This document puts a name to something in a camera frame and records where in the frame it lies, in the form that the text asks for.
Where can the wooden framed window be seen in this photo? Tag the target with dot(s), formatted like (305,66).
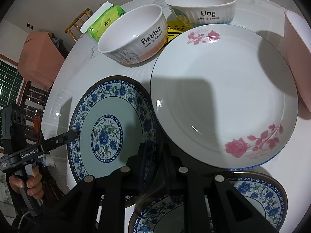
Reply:
(10,82)

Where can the blue floral plate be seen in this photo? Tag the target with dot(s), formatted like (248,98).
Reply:
(113,117)
(159,213)

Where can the large pink bowl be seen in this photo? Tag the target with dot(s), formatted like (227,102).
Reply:
(297,45)

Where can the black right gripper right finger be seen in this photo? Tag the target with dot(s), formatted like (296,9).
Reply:
(206,205)

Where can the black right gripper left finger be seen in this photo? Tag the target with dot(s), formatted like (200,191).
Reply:
(133,179)

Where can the green tissue pack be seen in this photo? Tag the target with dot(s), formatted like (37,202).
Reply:
(101,19)

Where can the yellow warning sticker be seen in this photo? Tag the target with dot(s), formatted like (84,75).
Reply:
(175,28)

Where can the white plate with pink roses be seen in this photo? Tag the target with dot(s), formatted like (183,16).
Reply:
(225,96)

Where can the person's left hand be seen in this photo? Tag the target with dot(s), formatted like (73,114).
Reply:
(33,184)

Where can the white Dog bowl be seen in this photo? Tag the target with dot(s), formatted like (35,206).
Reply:
(202,12)

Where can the white Rabbit bowl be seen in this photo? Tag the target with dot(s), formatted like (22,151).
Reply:
(136,36)

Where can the pink cloth covered furniture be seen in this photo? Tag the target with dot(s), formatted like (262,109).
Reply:
(40,60)

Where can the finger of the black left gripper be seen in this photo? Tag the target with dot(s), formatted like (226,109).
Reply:
(59,140)

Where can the yellow wooden chair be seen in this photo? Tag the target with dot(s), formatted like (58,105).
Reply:
(78,23)

